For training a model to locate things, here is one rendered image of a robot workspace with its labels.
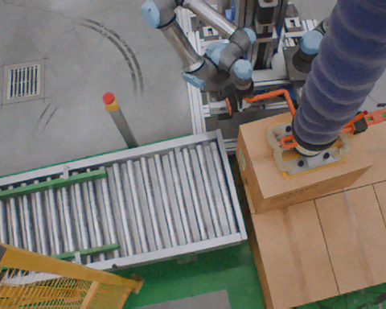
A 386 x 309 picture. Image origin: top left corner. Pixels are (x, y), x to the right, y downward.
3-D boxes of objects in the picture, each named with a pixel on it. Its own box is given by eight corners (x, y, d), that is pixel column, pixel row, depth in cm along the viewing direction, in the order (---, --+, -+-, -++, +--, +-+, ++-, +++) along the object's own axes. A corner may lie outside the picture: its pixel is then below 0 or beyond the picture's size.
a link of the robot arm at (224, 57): (225, 47, 198) (244, 59, 195) (209, 63, 196) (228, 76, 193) (225, 37, 191) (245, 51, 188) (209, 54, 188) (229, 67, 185)
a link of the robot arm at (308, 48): (293, 51, 232) (297, 38, 220) (309, 37, 235) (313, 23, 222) (310, 66, 229) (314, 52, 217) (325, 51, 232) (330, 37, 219)
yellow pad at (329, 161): (284, 180, 217) (285, 178, 212) (277, 162, 220) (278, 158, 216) (346, 162, 219) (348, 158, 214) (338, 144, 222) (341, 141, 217)
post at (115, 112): (135, 162, 337) (104, 107, 242) (133, 153, 339) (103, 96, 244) (144, 159, 337) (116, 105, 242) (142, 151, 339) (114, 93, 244)
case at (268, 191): (256, 215, 252) (263, 199, 214) (236, 151, 265) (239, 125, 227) (351, 185, 255) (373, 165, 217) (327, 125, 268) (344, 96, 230)
